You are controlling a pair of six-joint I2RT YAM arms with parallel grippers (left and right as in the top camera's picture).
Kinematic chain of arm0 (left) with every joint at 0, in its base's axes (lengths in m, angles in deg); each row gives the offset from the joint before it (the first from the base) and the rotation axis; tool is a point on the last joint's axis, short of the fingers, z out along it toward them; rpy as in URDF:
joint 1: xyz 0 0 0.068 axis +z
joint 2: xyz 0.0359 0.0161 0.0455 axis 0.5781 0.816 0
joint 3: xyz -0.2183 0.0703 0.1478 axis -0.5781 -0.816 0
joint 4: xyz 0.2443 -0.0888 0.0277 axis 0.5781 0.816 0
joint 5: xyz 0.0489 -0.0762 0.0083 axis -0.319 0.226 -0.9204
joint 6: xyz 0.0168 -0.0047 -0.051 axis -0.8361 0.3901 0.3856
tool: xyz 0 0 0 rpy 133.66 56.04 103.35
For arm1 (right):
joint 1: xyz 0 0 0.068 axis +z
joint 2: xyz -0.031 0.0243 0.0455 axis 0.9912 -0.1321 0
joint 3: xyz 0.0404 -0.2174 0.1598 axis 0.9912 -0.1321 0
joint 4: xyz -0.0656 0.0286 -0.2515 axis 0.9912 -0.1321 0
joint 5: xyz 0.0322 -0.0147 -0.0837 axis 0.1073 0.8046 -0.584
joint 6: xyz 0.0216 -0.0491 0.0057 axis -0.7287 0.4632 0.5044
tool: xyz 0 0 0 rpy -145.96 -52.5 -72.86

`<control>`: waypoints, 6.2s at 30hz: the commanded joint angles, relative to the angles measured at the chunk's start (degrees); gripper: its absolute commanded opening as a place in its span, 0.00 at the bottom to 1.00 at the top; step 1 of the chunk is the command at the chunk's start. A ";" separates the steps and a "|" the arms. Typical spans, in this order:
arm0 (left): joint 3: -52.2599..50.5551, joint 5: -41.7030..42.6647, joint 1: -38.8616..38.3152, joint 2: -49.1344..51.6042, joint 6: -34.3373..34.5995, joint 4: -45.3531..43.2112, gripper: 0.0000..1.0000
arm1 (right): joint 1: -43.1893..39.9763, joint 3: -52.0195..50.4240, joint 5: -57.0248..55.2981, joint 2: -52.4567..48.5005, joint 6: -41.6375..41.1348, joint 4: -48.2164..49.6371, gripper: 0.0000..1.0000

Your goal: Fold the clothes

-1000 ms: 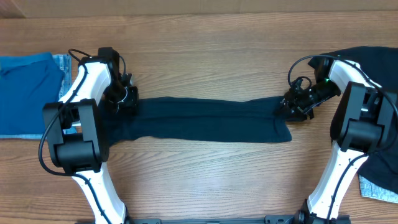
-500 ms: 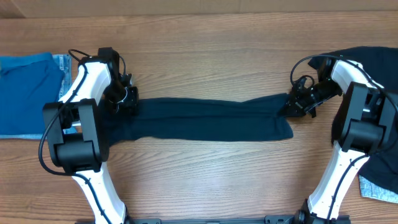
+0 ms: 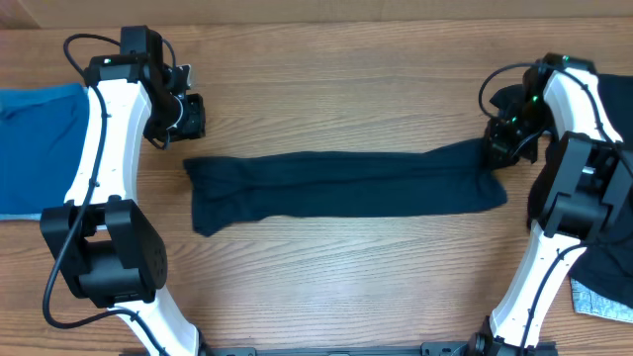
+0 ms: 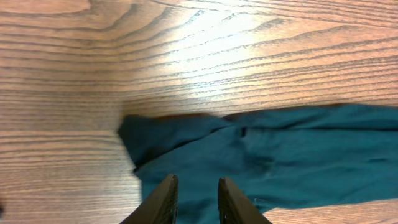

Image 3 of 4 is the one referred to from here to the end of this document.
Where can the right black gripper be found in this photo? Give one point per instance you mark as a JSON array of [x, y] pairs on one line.
[[501, 143]]

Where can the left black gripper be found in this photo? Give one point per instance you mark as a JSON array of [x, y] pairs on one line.
[[193, 117]]

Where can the dark navy t-shirt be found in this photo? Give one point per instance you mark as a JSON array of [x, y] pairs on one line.
[[448, 180]]

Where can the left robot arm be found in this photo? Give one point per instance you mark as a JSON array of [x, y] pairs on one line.
[[103, 246]]

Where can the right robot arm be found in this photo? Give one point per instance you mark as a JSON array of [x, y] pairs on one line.
[[570, 87]]

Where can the folded blue t-shirt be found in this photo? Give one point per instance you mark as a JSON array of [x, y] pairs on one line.
[[42, 136]]

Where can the dark navy garment pile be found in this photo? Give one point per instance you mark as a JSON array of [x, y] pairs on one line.
[[585, 192]]

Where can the folded light blue jeans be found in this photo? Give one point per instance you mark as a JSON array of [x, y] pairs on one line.
[[20, 217]]

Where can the light denim garment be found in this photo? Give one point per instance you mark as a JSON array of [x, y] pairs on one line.
[[586, 301]]

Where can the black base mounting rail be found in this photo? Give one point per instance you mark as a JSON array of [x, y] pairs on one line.
[[336, 351]]

